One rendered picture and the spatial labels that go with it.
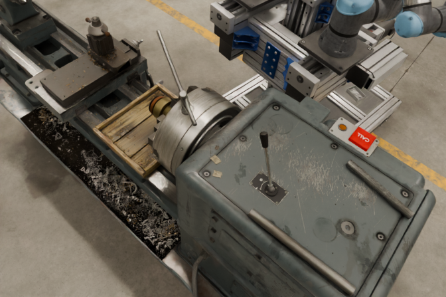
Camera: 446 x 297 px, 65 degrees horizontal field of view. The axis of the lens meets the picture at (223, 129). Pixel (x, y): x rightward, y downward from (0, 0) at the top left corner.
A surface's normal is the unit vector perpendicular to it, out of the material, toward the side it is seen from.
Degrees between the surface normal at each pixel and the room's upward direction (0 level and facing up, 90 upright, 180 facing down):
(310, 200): 0
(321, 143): 0
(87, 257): 0
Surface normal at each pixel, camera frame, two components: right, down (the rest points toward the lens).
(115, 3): 0.07, -0.59
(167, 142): -0.50, 0.15
